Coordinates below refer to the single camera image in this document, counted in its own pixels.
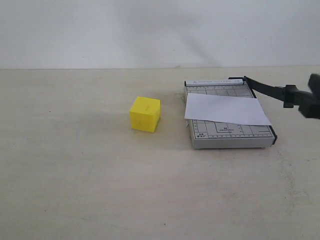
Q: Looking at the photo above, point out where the grey paper cutter base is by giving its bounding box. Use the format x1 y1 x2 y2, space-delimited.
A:
184 77 278 149

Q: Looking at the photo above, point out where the yellow foam cube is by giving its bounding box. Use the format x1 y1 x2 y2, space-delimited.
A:
129 96 161 133

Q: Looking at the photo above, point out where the white paper sheet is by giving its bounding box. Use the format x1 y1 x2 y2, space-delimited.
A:
184 93 271 126

